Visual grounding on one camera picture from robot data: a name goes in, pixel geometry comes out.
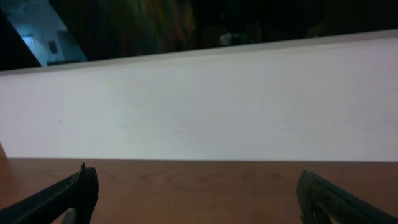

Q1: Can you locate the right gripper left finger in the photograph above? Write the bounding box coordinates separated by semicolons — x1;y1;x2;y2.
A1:
1;164;99;224

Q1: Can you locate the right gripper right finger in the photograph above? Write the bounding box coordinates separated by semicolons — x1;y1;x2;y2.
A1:
296;170;397;224

